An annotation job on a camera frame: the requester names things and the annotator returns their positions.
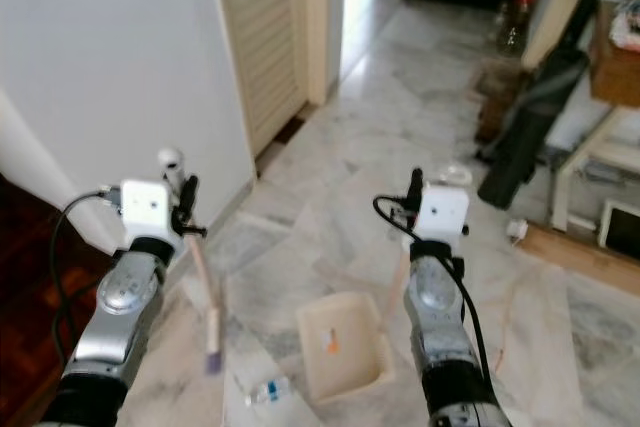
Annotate beige broom purple bristles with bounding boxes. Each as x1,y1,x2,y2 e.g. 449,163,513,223
157,147,226,376

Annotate beige long-handled dustpan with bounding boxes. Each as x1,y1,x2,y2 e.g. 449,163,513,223
297,163,474,406

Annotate crushed clear plastic bottle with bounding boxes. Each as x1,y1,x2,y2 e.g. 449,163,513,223
245,377,297,409

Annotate white plug adapter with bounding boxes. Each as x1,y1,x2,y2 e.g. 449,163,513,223
507,220,531,243

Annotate brown cardboard box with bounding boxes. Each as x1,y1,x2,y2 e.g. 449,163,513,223
473,57,521,143

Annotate black tall bag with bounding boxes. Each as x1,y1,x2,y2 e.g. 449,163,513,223
478,42,591,210

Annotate beige louvered door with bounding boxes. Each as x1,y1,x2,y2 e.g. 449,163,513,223
213,0,309,156

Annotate long wooden plank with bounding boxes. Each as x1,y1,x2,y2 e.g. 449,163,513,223
520,222,640,298

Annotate dark wooden staircase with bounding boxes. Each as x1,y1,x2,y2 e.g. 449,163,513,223
0,172,121,427

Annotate clear bottle red cap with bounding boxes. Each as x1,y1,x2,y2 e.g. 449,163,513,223
496,0,538,58

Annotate white framed screen device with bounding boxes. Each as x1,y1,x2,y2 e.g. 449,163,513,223
598,199,640,254

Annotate brown wooden cabinet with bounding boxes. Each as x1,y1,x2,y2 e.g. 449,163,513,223
588,2,640,110

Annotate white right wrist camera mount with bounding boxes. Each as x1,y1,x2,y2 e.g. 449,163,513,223
418,182,472,246

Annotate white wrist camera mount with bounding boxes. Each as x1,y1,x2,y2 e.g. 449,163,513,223
418,182,472,246
120,180,174,249

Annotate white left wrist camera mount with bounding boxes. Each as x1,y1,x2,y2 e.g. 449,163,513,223
120,180,174,249

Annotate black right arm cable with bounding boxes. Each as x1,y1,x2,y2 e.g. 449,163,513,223
373,194,497,378

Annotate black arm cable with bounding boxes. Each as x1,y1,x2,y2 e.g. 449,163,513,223
373,194,497,378
52,187,126,338

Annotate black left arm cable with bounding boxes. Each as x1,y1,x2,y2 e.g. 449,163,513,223
52,187,126,338

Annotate white table frame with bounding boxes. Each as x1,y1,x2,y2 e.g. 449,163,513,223
550,107,640,233

